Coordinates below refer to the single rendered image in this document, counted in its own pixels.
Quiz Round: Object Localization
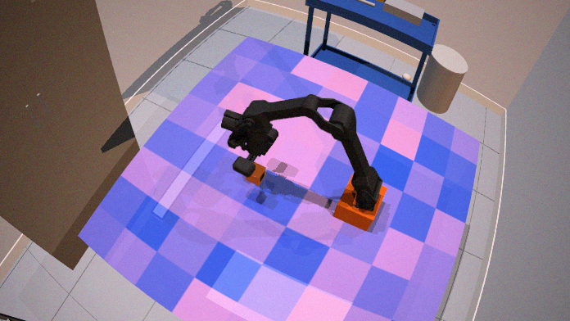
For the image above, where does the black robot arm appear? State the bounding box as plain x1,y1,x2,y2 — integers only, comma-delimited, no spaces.
221,94,382,211

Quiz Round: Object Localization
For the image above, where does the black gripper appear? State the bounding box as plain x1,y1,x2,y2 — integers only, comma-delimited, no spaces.
233,127,278,178

